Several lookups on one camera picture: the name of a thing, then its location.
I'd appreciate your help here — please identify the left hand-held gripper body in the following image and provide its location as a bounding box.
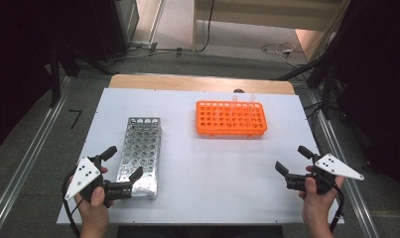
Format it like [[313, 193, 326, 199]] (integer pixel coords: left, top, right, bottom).
[[64, 154, 133, 209]]

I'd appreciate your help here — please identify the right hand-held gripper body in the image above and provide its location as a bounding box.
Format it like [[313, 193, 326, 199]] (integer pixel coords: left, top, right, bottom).
[[285, 153, 365, 196]]

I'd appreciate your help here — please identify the silver metal test tube rack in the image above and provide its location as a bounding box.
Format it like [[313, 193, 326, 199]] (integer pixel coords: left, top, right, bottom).
[[115, 116, 163, 200]]

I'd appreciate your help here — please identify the orange plastic test tube rack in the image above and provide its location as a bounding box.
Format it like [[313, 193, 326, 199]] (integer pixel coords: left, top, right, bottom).
[[196, 100, 269, 139]]

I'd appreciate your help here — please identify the person's left hand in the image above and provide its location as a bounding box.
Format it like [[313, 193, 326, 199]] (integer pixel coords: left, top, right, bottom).
[[72, 167, 112, 221]]

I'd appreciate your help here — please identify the person's right hand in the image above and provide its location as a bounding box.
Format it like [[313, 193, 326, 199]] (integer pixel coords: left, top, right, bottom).
[[298, 165, 345, 226]]

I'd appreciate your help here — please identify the black metal stand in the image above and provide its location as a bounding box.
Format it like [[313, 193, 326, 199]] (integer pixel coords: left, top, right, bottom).
[[50, 43, 117, 108], [273, 0, 354, 120]]

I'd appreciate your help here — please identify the white work board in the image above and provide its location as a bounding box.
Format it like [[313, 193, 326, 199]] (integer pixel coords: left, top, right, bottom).
[[57, 87, 344, 226]]

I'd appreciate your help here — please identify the wooden table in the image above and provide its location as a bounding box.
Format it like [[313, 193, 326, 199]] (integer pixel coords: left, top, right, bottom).
[[107, 73, 296, 96]]

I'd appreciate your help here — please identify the grey cabinet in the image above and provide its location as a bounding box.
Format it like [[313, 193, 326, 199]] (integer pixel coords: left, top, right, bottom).
[[114, 0, 140, 44]]

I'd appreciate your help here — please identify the aluminium floor rail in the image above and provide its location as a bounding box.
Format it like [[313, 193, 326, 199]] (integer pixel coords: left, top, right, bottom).
[[0, 75, 72, 238], [306, 88, 380, 238]]

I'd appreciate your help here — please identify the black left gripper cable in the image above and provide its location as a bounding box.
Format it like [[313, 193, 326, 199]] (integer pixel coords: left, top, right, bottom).
[[62, 168, 82, 238]]

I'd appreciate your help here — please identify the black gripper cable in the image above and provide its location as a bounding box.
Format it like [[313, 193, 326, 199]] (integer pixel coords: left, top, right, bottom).
[[329, 183, 346, 233], [62, 168, 82, 238]]

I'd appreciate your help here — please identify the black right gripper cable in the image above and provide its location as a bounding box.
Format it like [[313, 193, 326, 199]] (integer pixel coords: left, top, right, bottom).
[[329, 183, 346, 233]]

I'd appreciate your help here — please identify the black floor cable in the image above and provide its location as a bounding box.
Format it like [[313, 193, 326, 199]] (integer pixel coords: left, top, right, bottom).
[[303, 101, 323, 121]]

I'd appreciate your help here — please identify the white floor cable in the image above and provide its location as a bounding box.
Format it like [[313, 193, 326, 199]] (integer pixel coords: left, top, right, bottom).
[[260, 42, 303, 67]]

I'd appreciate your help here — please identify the light wooden furniture frame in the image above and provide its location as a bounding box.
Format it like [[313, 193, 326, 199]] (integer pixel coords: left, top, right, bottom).
[[192, 0, 350, 53]]

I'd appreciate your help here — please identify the black hanging cable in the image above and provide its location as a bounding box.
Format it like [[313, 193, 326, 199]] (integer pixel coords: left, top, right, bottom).
[[200, 0, 216, 54]]

